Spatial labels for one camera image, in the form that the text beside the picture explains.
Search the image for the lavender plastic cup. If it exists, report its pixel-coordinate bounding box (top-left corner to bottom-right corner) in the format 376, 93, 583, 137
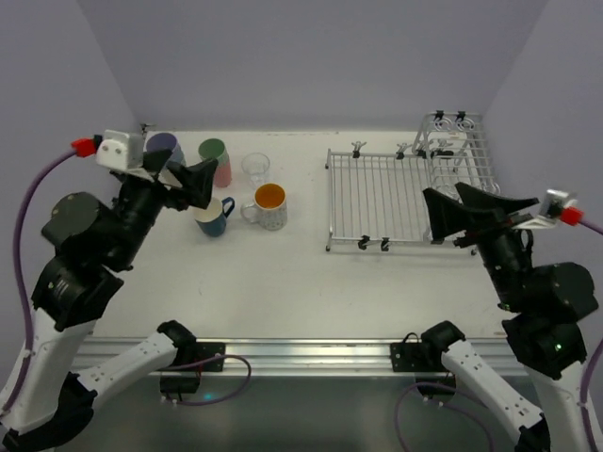
145, 132, 180, 152

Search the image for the light blue plastic cup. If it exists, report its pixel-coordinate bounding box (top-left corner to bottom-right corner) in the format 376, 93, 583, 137
170, 144, 187, 166

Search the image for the pink plastic cup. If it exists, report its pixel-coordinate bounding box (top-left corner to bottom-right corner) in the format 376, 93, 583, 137
214, 156, 232, 188

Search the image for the green plastic cup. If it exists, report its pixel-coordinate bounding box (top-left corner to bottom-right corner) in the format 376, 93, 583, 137
198, 137, 229, 166

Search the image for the dark blue ceramic mug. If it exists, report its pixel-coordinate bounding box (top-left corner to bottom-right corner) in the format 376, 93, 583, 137
193, 197, 236, 237

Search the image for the clear drinking glass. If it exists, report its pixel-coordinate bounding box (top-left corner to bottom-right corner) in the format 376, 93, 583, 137
241, 153, 270, 188

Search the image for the white patterned mug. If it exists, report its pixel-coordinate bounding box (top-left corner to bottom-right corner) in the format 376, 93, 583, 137
240, 183, 288, 232

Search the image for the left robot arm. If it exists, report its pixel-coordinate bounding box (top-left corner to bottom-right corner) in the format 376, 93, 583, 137
1, 152, 218, 451

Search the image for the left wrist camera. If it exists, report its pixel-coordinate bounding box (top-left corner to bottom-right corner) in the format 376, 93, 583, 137
96, 130, 149, 180

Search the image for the metal wire dish rack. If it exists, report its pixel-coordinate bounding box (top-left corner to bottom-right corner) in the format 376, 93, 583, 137
324, 110, 500, 252

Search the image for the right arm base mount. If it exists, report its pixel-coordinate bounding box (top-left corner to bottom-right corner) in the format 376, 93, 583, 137
389, 332, 457, 397

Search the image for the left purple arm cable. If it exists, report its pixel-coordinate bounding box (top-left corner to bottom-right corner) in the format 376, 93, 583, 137
0, 137, 95, 415

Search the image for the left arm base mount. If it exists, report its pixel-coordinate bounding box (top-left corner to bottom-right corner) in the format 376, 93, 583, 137
159, 342, 226, 401

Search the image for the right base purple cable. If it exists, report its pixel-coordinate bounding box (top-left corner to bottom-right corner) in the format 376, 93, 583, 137
394, 380, 496, 452

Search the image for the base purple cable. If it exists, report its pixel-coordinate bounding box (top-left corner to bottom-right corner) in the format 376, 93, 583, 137
394, 380, 496, 452
162, 355, 253, 407

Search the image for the aluminium mounting rail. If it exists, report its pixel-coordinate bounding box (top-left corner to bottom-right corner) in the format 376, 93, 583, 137
73, 337, 526, 378

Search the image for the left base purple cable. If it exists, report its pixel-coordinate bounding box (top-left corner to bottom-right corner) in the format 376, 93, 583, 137
162, 355, 253, 407

